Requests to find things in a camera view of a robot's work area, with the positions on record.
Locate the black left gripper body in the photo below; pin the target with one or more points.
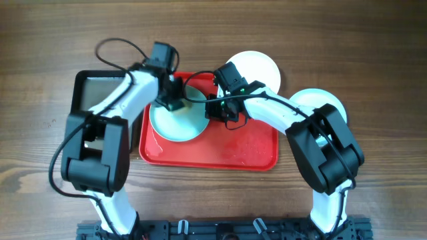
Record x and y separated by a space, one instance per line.
175 94

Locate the black water tray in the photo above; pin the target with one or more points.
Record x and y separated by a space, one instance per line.
92 87

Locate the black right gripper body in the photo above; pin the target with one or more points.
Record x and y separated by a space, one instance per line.
218 110

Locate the light blue plate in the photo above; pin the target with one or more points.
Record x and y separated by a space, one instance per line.
182 124
316 98

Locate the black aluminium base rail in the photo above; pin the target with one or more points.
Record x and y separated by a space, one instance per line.
291 228

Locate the green yellow sponge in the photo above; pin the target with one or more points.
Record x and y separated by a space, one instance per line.
175 106

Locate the white round plate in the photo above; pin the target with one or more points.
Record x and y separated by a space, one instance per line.
257 66

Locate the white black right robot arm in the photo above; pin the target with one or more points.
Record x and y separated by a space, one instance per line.
325 150

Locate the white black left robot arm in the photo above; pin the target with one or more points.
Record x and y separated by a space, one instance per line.
95 150

